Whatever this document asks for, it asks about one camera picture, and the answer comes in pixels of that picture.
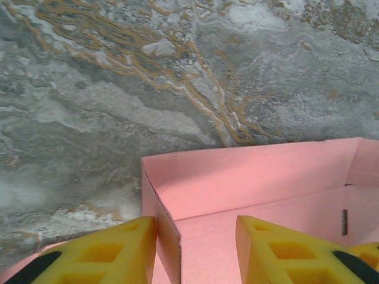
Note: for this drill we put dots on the pink paper box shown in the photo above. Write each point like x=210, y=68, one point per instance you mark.
x=251, y=183

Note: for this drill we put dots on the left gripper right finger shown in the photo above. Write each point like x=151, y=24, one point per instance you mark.
x=266, y=260

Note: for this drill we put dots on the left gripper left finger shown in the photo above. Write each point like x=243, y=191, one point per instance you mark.
x=118, y=254

